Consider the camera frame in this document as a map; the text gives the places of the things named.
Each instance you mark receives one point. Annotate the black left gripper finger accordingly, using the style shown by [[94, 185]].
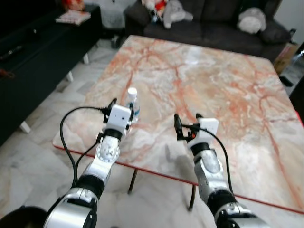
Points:
[[131, 109], [113, 102]]

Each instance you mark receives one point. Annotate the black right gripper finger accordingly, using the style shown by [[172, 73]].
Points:
[[178, 121], [199, 116]]

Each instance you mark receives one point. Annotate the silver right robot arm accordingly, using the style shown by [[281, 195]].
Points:
[[209, 166]]

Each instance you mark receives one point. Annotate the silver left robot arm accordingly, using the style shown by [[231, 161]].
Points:
[[107, 152]]

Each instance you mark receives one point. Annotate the black rubbish bin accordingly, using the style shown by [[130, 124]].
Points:
[[19, 217]]

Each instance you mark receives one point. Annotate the clear plastic water bottle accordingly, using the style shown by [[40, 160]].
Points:
[[132, 93]]

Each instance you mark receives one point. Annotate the dark metal table leg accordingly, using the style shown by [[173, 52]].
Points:
[[132, 181], [192, 197]]

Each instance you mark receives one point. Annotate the black tv cabinet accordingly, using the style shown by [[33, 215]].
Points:
[[42, 61]]

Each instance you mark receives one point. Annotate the pale flat book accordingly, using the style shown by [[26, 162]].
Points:
[[72, 17]]

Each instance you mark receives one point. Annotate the small black floor item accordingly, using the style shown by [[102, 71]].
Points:
[[287, 80]]

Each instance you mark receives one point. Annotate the dark grey fabric sofa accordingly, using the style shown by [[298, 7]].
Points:
[[213, 21]]

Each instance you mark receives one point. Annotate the red plastic stool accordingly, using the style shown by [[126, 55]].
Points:
[[300, 118]]

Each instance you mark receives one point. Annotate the dark armchair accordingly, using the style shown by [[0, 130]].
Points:
[[298, 99]]

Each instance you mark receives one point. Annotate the brown cardboard box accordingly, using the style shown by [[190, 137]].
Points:
[[285, 57]]

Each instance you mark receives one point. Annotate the red and white plush doll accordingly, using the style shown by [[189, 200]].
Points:
[[156, 6]]

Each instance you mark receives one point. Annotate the grey long plush toy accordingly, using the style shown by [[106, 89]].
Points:
[[175, 13]]

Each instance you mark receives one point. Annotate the red and gold figurine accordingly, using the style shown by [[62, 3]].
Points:
[[73, 4]]

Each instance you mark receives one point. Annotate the round grey plush toy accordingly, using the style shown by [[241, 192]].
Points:
[[251, 21]]

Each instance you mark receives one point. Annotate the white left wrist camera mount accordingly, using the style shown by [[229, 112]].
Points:
[[118, 116]]

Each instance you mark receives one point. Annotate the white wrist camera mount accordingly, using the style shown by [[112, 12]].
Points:
[[209, 127], [118, 116]]

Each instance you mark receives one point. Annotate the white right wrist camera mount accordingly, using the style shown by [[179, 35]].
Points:
[[209, 127]]

